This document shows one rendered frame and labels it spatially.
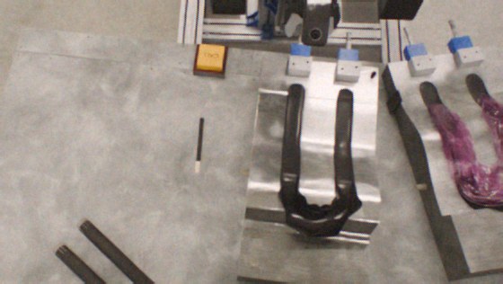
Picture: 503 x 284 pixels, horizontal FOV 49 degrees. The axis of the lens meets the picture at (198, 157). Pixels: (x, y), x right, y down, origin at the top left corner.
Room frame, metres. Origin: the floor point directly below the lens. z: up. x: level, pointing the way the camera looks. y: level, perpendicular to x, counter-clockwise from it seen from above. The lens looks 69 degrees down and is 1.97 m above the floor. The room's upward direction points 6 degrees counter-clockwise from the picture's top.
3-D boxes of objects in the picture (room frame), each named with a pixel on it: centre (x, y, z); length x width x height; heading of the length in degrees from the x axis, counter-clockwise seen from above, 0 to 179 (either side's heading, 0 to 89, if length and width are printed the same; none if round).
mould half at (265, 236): (0.38, -0.24, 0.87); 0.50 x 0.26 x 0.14; 166
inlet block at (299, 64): (0.65, -0.26, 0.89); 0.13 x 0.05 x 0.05; 166
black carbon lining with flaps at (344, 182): (0.39, -0.25, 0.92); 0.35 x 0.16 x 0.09; 166
